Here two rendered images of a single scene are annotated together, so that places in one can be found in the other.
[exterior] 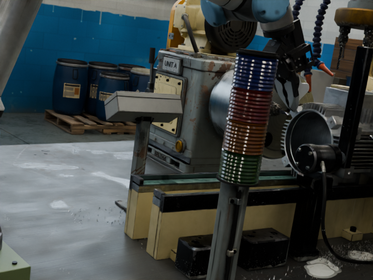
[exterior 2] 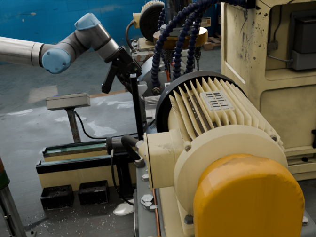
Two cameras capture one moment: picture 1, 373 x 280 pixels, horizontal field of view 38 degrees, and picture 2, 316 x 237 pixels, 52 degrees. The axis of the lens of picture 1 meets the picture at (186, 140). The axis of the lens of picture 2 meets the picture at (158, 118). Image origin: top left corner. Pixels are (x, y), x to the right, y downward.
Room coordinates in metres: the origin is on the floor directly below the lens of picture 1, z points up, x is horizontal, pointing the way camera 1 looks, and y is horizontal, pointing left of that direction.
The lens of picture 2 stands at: (0.36, -0.87, 1.56)
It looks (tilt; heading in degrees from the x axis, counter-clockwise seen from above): 26 degrees down; 31
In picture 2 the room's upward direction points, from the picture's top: 6 degrees counter-clockwise
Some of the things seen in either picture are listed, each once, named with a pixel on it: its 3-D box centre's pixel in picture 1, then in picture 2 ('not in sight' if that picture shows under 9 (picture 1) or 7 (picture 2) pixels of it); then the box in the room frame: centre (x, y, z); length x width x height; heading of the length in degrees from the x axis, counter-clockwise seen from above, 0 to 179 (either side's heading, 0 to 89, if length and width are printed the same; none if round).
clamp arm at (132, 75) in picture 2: (353, 108); (137, 113); (1.13, -0.33, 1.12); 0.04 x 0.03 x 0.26; 123
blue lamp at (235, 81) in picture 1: (255, 72); not in sight; (0.76, -0.08, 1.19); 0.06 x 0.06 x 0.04
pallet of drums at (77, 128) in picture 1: (107, 96); (229, 21); (6.35, 0.99, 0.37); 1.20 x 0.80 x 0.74; 127
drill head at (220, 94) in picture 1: (250, 106); (164, 81); (1.61, -0.17, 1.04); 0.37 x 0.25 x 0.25; 33
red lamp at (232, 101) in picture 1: (250, 104); not in sight; (0.76, -0.08, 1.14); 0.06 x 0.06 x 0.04
